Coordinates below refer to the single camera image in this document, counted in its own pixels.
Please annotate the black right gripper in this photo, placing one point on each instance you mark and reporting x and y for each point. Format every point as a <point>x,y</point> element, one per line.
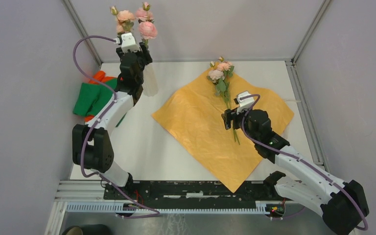
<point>227,117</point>

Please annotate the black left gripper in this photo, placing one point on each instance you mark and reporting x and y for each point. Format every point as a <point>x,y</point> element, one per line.
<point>146,57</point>

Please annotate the orange wrapping paper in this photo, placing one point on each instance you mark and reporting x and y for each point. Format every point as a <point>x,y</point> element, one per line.
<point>192,115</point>

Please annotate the pink artificial flower bouquet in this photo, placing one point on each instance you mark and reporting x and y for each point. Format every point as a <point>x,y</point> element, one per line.
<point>220,73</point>

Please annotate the single artificial flower stem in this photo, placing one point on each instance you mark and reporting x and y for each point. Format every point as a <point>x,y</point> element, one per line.
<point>124,20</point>

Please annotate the cream printed ribbon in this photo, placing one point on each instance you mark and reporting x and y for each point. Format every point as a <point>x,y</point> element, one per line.
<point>292,101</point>

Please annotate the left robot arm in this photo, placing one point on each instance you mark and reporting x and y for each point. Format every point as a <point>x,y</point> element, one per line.
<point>91,145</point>

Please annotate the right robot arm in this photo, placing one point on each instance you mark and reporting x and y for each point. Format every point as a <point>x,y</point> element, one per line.
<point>341,205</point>

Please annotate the white ribbed vase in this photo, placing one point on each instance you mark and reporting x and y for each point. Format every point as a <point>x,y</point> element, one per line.
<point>150,85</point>

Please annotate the orange cloth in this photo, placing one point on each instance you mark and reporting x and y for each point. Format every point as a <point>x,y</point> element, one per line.
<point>98,77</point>

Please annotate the green cloth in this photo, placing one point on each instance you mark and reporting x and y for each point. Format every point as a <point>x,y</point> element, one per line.
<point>79,108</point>

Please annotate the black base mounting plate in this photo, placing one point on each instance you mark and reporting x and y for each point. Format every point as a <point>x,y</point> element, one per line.
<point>200,194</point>

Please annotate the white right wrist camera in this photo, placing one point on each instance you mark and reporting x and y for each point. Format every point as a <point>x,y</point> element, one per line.
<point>244,101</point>

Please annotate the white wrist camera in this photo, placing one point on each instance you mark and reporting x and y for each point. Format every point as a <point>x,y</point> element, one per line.
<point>127,43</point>
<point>244,101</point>

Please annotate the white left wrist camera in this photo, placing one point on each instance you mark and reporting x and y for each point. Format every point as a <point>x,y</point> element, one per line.
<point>127,43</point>

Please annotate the aluminium frame rail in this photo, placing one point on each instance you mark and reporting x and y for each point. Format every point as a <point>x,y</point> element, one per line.
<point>105,191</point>

